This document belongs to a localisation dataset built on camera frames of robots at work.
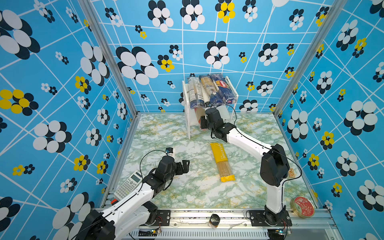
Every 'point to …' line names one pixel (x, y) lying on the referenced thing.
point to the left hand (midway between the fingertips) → (184, 162)
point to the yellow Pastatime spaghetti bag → (222, 162)
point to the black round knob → (214, 219)
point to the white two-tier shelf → (191, 118)
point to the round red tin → (302, 207)
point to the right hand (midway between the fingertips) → (204, 116)
